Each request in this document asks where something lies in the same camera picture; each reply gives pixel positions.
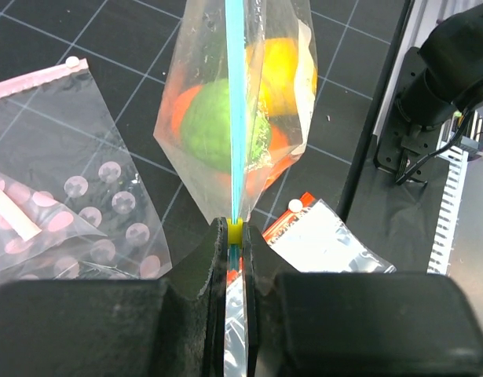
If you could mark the pink zipper dotted bag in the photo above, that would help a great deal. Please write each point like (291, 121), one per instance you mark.
(72, 202)

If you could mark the red zipper clear bag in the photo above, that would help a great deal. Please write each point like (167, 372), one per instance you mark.
(312, 238)

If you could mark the large orange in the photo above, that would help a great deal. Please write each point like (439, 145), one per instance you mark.
(180, 108)

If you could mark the bumpy green lime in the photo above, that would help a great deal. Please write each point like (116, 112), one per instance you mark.
(205, 129)

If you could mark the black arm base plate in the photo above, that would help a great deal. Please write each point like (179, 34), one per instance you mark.
(397, 222)

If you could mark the perforated metal rail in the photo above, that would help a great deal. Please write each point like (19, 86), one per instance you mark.
(467, 150)

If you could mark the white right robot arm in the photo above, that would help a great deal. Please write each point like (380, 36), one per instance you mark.
(452, 78)

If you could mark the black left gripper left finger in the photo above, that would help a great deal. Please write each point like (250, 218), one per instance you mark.
(171, 326)

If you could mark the small orange tangerine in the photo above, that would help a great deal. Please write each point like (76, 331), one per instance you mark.
(260, 178)

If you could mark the blue zipper clear bag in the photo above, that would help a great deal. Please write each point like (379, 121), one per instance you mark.
(225, 40)

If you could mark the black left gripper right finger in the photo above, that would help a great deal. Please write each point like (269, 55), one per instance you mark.
(354, 324)

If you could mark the yellow lemon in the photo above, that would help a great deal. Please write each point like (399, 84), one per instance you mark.
(289, 78)

